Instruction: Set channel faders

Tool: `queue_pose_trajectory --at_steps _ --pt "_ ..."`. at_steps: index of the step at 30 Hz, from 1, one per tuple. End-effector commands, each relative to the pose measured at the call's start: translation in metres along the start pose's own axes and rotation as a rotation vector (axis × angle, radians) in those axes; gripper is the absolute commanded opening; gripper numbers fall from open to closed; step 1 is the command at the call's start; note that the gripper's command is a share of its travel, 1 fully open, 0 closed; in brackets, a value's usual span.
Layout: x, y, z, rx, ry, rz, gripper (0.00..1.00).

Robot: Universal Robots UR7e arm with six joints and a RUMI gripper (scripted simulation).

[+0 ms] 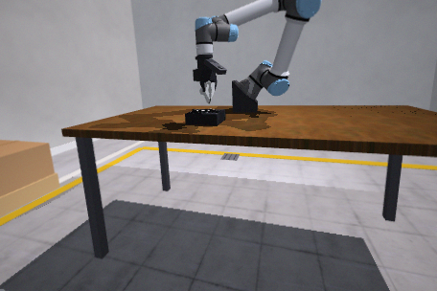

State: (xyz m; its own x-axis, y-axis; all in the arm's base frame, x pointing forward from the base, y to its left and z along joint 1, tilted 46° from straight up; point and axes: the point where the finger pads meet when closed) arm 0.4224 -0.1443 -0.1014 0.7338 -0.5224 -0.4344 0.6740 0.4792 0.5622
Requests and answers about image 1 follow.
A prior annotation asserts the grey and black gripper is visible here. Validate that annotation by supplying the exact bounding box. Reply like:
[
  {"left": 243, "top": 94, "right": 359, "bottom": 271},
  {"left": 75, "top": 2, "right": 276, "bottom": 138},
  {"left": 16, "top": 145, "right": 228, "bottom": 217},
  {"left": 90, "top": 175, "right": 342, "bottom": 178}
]
[{"left": 193, "top": 55, "right": 217, "bottom": 104}]

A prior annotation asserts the dark grey lighting desk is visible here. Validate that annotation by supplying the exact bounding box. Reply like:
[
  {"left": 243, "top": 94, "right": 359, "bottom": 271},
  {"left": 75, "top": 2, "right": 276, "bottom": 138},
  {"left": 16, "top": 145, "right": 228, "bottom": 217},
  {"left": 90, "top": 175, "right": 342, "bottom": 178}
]
[{"left": 185, "top": 109, "right": 226, "bottom": 125}]

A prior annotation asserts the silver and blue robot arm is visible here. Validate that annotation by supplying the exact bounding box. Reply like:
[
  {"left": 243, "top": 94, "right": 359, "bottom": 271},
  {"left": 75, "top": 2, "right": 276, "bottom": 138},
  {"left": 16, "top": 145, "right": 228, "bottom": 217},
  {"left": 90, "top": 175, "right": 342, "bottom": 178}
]
[{"left": 195, "top": 0, "right": 321, "bottom": 100}]

